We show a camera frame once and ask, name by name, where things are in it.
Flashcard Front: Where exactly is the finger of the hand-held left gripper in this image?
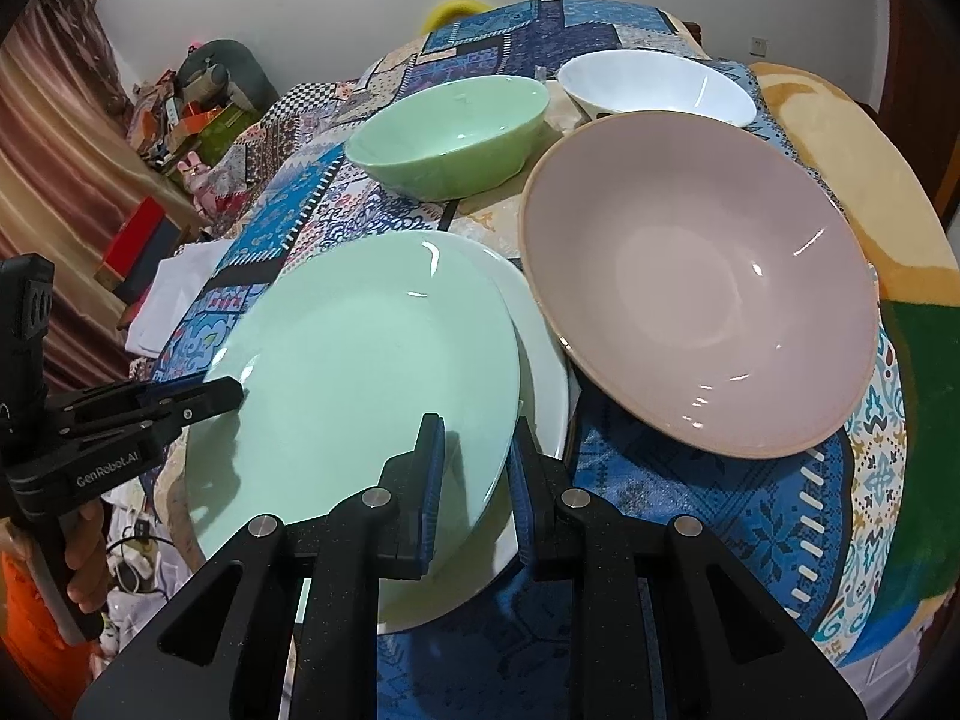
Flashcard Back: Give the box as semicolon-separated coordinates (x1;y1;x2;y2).
46;381;220;421
64;379;245;458

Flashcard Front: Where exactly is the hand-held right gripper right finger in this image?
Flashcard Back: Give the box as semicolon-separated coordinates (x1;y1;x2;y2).
506;420;863;720

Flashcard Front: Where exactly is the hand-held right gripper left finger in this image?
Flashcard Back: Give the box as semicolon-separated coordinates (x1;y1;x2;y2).
71;412;447;720

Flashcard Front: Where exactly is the white plate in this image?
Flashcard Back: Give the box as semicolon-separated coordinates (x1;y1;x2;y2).
375;240;569;635

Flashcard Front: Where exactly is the green plate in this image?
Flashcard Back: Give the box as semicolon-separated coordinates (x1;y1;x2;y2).
184;231;524;567

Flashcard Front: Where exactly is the pink bowl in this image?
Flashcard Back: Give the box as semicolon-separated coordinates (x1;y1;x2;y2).
519;111;880;460

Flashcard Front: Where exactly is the green bowl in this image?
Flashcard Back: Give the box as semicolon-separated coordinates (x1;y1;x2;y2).
345;75;551;202

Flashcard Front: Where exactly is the white bowl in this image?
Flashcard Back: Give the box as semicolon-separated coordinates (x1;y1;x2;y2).
557;51;757;128

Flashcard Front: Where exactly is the person's left forearm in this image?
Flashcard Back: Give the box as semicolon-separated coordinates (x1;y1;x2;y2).
0;525;98;698

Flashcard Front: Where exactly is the person's left hand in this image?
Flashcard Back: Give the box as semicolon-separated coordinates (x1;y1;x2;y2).
61;499;107;612

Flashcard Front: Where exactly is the white cloth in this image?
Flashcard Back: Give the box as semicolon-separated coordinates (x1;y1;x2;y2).
124;240;230;357

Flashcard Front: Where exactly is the dark grey box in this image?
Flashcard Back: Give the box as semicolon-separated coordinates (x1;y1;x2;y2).
112;221;188;293

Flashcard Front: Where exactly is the red box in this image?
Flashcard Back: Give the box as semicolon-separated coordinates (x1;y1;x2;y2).
101;196;167;278

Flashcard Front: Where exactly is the blue patchwork blanket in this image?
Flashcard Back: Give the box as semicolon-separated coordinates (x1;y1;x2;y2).
127;0;912;720

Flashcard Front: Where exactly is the pink rabbit toy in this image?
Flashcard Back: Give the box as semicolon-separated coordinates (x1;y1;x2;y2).
180;152;218;211

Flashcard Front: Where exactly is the brown striped curtain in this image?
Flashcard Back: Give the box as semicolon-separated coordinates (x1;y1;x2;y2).
0;0;203;391

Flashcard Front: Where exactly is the green cardboard box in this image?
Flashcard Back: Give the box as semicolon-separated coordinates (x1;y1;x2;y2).
196;106;263;166

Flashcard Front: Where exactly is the pile of household clutter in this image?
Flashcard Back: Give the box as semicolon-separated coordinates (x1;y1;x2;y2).
127;67;233;166

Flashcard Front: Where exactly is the yellow and green blanket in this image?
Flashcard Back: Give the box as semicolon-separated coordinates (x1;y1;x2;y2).
750;60;960;661

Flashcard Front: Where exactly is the brown wooden door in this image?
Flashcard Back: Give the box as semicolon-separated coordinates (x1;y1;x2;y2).
870;0;960;226

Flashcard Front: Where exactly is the white cable bundle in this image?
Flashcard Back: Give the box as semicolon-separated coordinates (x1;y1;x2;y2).
105;517;188;597

